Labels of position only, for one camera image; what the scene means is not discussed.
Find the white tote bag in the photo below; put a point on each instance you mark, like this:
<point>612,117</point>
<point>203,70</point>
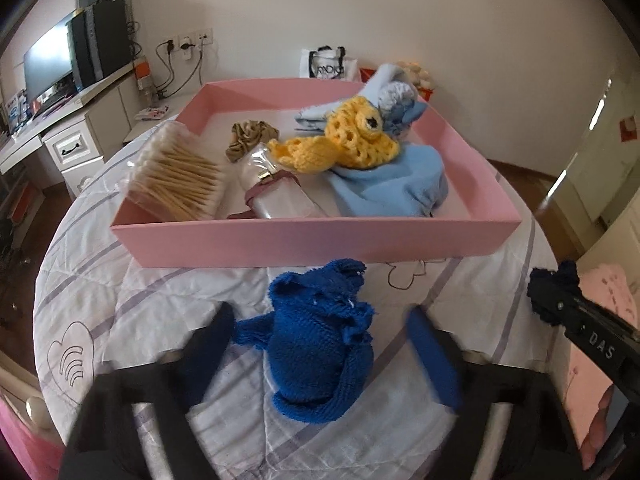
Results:
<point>327,65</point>

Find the red door decoration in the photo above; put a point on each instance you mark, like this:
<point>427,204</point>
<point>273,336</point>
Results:
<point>629,130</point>

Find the pack of cotton swabs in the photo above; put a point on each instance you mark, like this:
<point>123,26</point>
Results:
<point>175,175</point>

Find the cartoon print baby hat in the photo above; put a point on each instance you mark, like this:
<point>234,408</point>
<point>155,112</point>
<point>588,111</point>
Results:
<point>395,95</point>

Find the white low table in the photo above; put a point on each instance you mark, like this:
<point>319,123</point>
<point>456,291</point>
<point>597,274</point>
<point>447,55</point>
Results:
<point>172,115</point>

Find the pink printed blanket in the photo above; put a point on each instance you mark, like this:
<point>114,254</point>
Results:
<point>607,287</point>

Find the royal blue knitted piece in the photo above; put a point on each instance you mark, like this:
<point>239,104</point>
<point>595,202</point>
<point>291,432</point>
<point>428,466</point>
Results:
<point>310,340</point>

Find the navy blue scrunchie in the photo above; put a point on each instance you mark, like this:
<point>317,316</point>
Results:
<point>555,277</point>

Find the black computer monitor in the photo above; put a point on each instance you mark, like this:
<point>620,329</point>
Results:
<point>47,62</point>

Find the person's right hand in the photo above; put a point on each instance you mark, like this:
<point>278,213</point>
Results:
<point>598,420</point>

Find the red storage box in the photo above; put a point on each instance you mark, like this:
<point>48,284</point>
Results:
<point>366,75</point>

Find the blue white packet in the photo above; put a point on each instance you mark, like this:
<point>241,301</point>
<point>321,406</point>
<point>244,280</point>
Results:
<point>15,112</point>

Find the pink bed frame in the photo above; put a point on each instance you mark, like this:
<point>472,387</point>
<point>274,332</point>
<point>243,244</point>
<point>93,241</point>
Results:
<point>20,440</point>

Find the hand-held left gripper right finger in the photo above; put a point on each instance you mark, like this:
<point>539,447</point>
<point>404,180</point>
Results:
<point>432,355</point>

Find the orange white bottle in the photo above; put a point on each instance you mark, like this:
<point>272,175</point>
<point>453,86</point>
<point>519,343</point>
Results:
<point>143,76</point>

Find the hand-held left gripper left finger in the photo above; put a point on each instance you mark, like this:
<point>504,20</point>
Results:
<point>210,350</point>

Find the white door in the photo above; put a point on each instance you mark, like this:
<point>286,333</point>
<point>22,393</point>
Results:
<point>622,185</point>

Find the white wall socket row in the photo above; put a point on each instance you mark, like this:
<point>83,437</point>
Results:
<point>189,42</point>

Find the olive brown scrunchie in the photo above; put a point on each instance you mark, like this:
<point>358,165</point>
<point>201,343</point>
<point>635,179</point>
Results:
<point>250,140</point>

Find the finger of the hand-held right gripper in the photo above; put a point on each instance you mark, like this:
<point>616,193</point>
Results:
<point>557,307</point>

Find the pink floral bed sheet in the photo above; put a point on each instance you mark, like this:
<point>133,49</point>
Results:
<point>587,375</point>

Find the pink box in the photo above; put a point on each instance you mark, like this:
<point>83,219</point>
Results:
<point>300,245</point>

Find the red white box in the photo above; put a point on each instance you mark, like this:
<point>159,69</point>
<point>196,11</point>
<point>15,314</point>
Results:
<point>21,209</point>

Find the black computer tower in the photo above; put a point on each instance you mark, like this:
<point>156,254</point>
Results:
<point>97,42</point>

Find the white desk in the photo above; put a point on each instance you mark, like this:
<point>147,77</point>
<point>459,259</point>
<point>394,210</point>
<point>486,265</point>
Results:
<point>75,135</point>

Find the beige plush toy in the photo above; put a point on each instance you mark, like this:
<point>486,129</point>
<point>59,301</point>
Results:
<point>417,74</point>

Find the yellow crochet piece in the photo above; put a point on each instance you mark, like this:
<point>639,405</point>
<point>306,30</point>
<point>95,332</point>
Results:
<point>350,135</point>

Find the pink white small packet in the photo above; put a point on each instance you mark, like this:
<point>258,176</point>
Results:
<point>151,114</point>

